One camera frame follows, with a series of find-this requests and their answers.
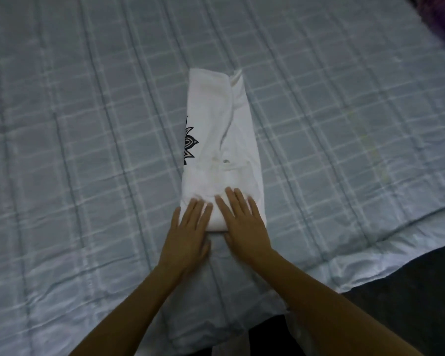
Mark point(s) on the person's right hand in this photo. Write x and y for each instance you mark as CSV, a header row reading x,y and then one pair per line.
x,y
246,237

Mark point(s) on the person's left hand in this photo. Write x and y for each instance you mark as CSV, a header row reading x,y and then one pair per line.
x,y
183,248

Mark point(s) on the person's left thumb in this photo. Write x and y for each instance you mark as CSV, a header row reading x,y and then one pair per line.
x,y
206,247

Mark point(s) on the person's right thumb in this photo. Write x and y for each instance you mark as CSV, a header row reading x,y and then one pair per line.
x,y
229,241

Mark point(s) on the person's right little finger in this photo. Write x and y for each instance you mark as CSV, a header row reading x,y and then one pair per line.
x,y
255,210

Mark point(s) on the person's left little finger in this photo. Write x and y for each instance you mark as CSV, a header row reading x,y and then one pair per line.
x,y
175,217

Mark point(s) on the person's right middle finger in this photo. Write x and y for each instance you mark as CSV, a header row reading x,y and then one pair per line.
x,y
234,203

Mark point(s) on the white printed t-shirt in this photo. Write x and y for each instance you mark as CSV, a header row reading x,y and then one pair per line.
x,y
222,144

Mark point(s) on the person's right forearm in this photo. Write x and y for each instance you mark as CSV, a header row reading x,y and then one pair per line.
x,y
319,307

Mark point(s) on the person's left forearm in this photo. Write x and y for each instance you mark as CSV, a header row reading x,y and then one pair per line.
x,y
133,315

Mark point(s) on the light blue plaid quilt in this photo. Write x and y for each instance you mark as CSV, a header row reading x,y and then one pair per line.
x,y
78,144

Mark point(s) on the purple cloth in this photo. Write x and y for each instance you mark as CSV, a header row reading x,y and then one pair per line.
x,y
439,18

